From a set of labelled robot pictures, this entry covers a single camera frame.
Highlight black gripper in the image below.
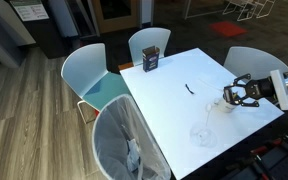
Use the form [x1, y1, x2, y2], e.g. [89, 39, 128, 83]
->
[223, 73, 274, 108]

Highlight brown M&M's candy box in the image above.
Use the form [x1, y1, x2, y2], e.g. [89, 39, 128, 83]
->
[224, 90, 239, 105]

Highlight small black object on table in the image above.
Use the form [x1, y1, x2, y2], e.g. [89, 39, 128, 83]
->
[185, 84, 195, 95]

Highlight open blue cardboard box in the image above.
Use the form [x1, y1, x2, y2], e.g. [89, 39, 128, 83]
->
[142, 46, 160, 72]

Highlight white chair orange seat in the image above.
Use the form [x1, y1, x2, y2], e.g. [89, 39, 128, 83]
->
[224, 46, 288, 80]

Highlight clear plastic bag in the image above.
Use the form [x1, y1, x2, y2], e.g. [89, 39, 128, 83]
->
[190, 98, 220, 148]

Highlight red clamp tripod stand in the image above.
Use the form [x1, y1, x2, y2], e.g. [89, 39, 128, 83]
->
[221, 135, 288, 180]

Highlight white chair far middle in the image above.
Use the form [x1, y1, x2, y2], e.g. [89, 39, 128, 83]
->
[118, 27, 171, 70]

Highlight white trash bin with liner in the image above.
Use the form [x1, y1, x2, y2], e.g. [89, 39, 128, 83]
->
[92, 94, 171, 180]

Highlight white chair teal seat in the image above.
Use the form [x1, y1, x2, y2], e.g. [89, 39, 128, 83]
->
[61, 43, 130, 123]

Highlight white poster sign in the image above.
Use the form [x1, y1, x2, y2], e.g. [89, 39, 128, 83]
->
[10, 0, 49, 22]

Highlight white wire frame chairs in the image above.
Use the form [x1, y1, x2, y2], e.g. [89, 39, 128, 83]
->
[222, 0, 276, 21]

